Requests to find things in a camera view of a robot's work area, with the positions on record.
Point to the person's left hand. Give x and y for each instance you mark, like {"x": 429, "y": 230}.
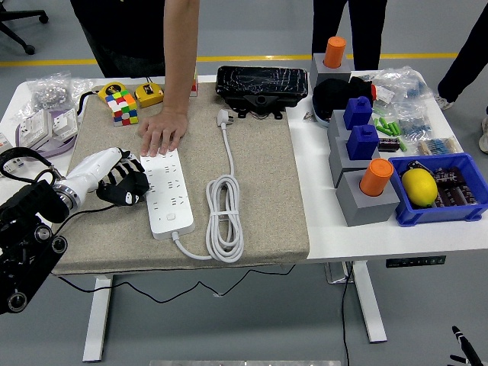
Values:
{"x": 164, "y": 129}

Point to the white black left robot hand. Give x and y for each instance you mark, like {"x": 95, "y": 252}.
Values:
{"x": 91, "y": 167}

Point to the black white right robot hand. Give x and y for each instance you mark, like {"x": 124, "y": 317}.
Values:
{"x": 465, "y": 343}

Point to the black plug adapter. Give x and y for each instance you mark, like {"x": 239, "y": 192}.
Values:
{"x": 139, "y": 185}

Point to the white power strip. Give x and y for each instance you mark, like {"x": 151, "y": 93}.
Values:
{"x": 171, "y": 217}

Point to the person's left forearm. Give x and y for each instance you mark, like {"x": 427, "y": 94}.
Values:
{"x": 179, "y": 57}

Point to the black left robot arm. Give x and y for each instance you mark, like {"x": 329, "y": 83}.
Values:
{"x": 30, "y": 213}

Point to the purple tray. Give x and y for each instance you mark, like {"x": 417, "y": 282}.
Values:
{"x": 65, "y": 145}

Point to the square yellow tape measure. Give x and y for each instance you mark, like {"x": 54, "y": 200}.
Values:
{"x": 149, "y": 95}

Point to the multicoloured puzzle cube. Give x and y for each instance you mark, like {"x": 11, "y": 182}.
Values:
{"x": 122, "y": 108}
{"x": 194, "y": 89}

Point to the white socket box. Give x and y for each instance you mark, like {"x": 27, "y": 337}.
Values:
{"x": 65, "y": 122}
{"x": 34, "y": 129}

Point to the round yellow tape measure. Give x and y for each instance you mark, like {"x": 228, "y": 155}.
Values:
{"x": 110, "y": 90}

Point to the empty clear plastic bag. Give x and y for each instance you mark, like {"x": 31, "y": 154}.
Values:
{"x": 82, "y": 87}

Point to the clear bag of metal nuts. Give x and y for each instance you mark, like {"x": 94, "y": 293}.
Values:
{"x": 49, "y": 93}

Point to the white circuit breaker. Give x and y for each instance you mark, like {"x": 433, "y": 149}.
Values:
{"x": 4, "y": 142}

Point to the black table control panel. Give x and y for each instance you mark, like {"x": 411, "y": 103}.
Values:
{"x": 415, "y": 261}

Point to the person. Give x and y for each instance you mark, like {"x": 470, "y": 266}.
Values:
{"x": 122, "y": 34}
{"x": 465, "y": 57}
{"x": 368, "y": 34}

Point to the white table leg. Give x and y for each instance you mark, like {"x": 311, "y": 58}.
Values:
{"x": 368, "y": 305}
{"x": 97, "y": 324}

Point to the black wrapped device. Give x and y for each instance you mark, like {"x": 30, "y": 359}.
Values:
{"x": 263, "y": 82}

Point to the grey-brown mat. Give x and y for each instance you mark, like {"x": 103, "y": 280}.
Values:
{"x": 267, "y": 171}

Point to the blue plastic bin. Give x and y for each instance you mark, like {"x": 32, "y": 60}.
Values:
{"x": 438, "y": 215}

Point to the black office chair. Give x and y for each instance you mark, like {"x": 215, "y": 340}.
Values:
{"x": 29, "y": 49}

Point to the small metal screws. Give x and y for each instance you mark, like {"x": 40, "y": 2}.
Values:
{"x": 308, "y": 116}

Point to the dark brown capacitor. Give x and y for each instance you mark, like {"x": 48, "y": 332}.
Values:
{"x": 448, "y": 198}
{"x": 450, "y": 176}
{"x": 389, "y": 145}
{"x": 468, "y": 195}

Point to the grey under-table box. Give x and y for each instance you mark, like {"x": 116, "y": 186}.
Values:
{"x": 335, "y": 272}

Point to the light blue dish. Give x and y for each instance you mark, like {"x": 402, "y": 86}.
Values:
{"x": 319, "y": 119}

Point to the yellow lemon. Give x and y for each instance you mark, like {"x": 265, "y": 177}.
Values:
{"x": 419, "y": 187}

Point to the grey block holder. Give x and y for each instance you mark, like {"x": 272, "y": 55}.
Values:
{"x": 337, "y": 160}
{"x": 331, "y": 73}
{"x": 335, "y": 124}
{"x": 366, "y": 211}

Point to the black cloth bundle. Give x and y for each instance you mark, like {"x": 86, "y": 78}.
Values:
{"x": 335, "y": 95}

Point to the black key fob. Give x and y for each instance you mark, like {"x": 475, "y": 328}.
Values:
{"x": 415, "y": 165}

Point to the orange cylinder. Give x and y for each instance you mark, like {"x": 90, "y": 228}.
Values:
{"x": 375, "y": 177}
{"x": 334, "y": 51}

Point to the blue block with knob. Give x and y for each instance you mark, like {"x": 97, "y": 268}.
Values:
{"x": 357, "y": 112}
{"x": 362, "y": 143}

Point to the clear bag of taped resistors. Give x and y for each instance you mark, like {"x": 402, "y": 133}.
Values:
{"x": 438, "y": 146}

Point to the small red cap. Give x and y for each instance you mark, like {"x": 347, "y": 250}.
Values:
{"x": 374, "y": 92}

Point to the small clear resistor bag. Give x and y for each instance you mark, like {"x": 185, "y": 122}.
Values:
{"x": 415, "y": 122}

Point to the large clear resistor bag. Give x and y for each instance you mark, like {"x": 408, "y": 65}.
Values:
{"x": 404, "y": 82}

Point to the green wall plug cluster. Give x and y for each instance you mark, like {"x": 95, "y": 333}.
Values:
{"x": 389, "y": 127}

